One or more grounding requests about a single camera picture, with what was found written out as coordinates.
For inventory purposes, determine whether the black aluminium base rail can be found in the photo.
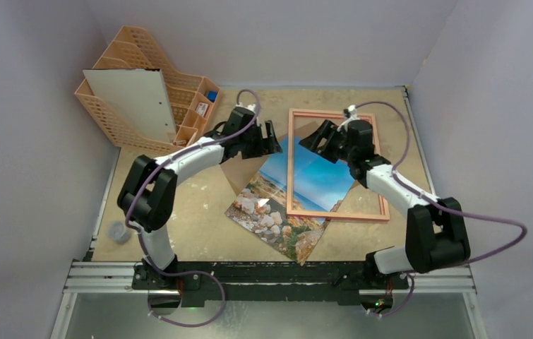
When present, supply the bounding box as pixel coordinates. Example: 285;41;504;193
62;261;477;310

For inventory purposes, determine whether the white binder in organizer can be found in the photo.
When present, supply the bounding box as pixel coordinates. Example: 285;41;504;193
83;69;176;143

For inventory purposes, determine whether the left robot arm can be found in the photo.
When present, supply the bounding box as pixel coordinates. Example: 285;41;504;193
117;105;282;289

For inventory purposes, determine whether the orange plastic file organizer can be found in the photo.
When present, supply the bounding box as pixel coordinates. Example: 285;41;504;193
75;25;221;154

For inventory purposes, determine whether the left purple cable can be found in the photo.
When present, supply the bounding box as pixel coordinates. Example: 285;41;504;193
124;88;261;328

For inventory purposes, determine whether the pink picture frame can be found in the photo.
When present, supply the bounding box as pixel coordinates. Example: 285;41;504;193
286;108;391;222

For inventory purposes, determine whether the blue item in organizer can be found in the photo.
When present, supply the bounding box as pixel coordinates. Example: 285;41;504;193
205;90;218;102

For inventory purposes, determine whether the white red small box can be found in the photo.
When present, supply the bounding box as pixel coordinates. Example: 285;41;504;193
196;102;209;117

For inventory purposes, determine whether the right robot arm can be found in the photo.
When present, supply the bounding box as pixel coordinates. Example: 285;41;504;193
299;120;471;287

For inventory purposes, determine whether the purple cable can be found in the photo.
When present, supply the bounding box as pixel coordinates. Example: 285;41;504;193
124;88;261;328
340;100;528;319

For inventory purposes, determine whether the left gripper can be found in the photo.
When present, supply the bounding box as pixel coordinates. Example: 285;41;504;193
238;121;280;159

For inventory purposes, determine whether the landscape photo print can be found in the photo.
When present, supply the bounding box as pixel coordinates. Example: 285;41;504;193
224;136;356;266

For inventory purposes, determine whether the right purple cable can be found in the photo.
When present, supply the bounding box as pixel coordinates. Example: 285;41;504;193
340;100;528;319

